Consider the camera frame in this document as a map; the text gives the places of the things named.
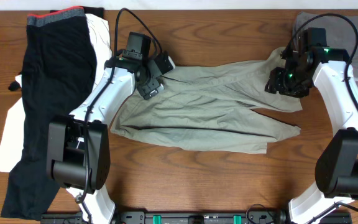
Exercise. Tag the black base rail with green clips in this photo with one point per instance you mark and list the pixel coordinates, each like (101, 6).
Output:
(254, 216)

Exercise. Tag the khaki green shorts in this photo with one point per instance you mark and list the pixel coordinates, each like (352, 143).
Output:
(210, 109)

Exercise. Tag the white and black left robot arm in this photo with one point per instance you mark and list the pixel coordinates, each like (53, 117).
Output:
(78, 155)

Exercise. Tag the black pants with red waistband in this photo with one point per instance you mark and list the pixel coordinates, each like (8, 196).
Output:
(58, 73)

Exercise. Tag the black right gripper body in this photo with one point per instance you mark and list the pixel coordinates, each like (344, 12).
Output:
(291, 83)

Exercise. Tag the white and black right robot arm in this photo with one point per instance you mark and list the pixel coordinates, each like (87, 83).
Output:
(336, 171)

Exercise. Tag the white garment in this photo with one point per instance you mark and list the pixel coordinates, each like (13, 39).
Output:
(11, 145)

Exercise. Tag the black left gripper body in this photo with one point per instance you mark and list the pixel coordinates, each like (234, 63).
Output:
(150, 86)

